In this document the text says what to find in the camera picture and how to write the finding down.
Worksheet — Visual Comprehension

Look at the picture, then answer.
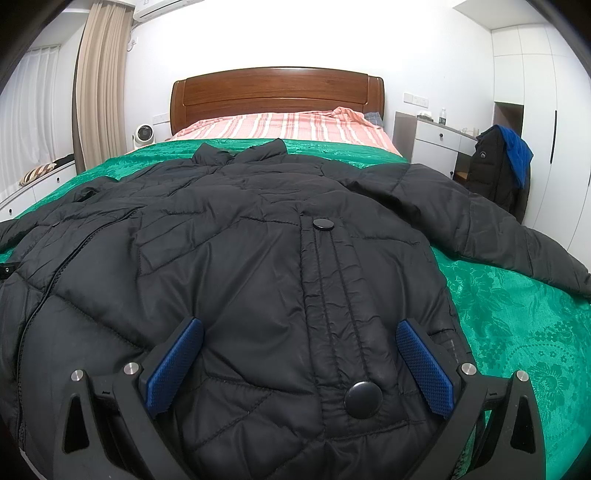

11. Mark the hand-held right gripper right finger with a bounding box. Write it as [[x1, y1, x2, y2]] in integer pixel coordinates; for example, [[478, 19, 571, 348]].
[[395, 318, 546, 480]]

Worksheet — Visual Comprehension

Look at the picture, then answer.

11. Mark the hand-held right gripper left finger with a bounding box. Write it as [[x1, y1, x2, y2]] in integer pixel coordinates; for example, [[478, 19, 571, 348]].
[[60, 316, 205, 480]]

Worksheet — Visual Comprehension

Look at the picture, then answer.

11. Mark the black quilted jacket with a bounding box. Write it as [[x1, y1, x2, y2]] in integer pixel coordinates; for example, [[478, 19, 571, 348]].
[[0, 138, 591, 480]]

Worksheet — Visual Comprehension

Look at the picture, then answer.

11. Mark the green patterned blanket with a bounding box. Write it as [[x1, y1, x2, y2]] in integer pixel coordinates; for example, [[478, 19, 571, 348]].
[[0, 137, 591, 480]]

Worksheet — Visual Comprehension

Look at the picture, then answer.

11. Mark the black and blue bag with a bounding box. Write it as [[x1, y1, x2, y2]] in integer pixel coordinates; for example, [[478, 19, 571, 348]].
[[464, 124, 532, 224]]

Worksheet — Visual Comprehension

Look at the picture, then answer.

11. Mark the white window bench cabinet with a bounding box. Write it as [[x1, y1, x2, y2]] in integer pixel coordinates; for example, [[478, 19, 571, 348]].
[[0, 159, 77, 222]]

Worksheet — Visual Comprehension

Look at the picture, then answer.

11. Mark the white nightstand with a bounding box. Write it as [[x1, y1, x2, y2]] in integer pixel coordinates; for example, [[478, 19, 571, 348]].
[[394, 111, 481, 181]]

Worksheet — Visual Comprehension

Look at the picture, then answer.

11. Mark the striped cushion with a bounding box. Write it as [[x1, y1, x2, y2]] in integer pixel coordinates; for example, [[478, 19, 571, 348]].
[[18, 162, 58, 188]]

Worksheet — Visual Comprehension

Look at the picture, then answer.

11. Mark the blue garment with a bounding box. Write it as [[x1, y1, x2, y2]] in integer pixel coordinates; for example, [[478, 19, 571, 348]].
[[496, 124, 534, 188]]

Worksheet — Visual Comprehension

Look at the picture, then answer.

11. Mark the beige curtain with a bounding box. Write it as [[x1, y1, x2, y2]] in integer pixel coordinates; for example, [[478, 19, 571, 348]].
[[73, 0, 132, 174]]

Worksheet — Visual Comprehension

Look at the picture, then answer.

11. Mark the white wardrobe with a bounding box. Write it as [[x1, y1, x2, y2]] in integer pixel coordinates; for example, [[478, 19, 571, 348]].
[[489, 23, 591, 264]]

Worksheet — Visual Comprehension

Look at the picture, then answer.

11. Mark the wooden headboard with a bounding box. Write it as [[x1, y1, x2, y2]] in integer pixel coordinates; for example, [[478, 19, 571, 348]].
[[170, 67, 385, 137]]

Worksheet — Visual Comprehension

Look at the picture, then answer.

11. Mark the white sheer curtain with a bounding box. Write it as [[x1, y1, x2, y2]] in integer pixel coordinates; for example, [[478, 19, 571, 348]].
[[0, 44, 77, 185]]

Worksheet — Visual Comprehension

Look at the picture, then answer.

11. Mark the white air conditioner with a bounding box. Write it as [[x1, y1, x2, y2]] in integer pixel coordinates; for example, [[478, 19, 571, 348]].
[[131, 0, 195, 21]]

